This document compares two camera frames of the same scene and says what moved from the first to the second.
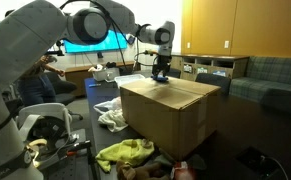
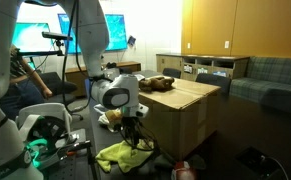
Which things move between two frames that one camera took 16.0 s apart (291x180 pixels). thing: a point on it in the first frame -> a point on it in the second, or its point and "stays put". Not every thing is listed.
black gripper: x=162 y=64 -> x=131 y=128
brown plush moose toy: x=153 y=171 -> x=158 y=83
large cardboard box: x=175 y=115 stays put
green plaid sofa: x=277 y=81 stays put
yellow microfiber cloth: x=129 y=150 stays put
